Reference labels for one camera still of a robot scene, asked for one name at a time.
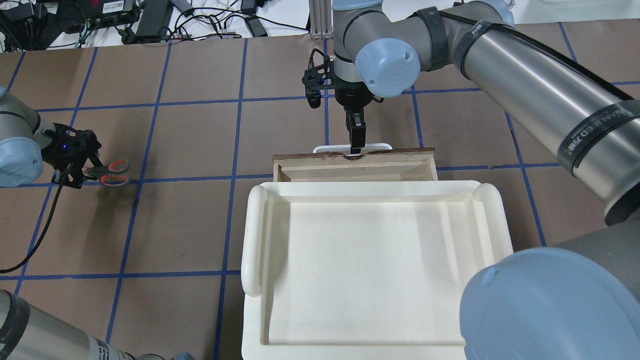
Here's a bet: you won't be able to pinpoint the cream plastic tray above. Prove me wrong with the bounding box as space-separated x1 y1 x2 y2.
240 180 513 360

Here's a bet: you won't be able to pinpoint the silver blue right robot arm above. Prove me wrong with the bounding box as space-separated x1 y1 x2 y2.
302 0 639 360

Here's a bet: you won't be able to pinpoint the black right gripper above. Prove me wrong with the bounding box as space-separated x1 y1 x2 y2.
302 50 383 155

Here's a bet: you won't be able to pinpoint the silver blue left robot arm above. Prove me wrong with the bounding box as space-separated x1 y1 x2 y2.
0 88 103 189

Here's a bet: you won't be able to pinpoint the black power adapter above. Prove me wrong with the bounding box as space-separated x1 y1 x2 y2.
135 0 173 44

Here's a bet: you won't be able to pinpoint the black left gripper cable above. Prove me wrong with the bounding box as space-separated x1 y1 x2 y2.
0 172 66 274

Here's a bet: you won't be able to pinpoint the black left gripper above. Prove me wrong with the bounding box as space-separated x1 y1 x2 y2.
42 126 104 189

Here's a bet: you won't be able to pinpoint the wooden drawer with white handle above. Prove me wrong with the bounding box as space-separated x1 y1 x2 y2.
272 143 438 183

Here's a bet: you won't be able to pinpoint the grey orange scissors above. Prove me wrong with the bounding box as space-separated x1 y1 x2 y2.
82 158 131 187

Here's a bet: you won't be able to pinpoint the aluminium frame post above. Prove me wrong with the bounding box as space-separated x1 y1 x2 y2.
308 0 333 40

